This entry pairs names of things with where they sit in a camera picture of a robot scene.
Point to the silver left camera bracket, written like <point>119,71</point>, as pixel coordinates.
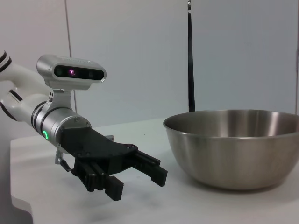
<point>59,100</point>

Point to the black vertical wall strip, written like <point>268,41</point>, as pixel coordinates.
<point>191,70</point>

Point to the white and silver left arm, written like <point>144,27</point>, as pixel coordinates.
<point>21,74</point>

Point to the stainless steel bowl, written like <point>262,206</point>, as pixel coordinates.
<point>233,158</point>

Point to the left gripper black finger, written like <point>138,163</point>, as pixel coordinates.
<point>93,177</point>
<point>154,171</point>

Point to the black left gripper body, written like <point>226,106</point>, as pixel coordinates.
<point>93,144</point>

